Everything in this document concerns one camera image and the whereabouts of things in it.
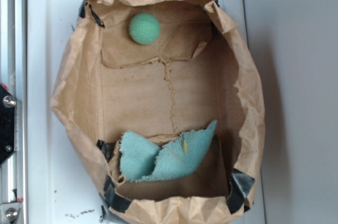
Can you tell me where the white plastic tray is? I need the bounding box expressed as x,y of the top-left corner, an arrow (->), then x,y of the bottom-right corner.
25,0 -> 265,223

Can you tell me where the black mounting bracket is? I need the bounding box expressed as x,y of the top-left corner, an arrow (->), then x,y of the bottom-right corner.
0,85 -> 16,165

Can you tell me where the aluminium frame rail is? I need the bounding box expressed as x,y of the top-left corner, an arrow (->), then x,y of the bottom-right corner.
1,0 -> 27,223

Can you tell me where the green ball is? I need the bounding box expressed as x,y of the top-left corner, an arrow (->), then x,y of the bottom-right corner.
129,13 -> 161,45

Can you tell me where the brown paper bag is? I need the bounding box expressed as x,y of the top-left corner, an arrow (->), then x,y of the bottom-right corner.
51,0 -> 265,223

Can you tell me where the teal cloth rag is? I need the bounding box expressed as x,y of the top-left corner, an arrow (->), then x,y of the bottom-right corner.
119,120 -> 218,183

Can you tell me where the silver corner bracket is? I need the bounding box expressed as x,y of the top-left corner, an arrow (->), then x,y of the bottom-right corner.
0,202 -> 23,224

